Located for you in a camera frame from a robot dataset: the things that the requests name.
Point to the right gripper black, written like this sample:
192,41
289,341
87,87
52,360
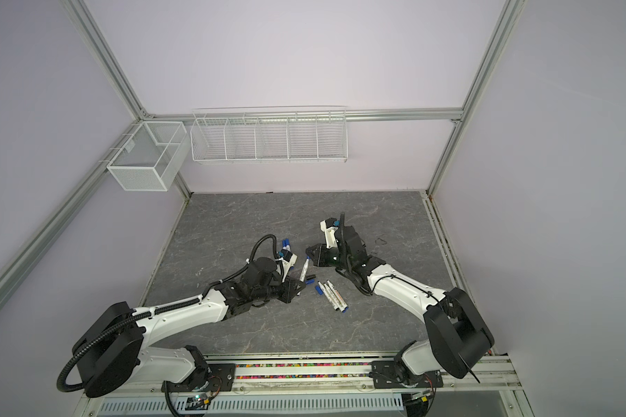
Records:
321,256

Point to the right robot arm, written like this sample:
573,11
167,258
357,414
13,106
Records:
457,335

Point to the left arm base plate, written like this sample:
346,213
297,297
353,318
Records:
216,377

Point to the white wire wall basket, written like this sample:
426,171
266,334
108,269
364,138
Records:
261,135

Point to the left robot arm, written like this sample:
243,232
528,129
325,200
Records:
121,346

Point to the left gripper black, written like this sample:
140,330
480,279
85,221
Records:
291,289

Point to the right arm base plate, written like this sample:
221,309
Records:
390,375

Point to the white mesh box basket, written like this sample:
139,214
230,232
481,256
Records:
151,156

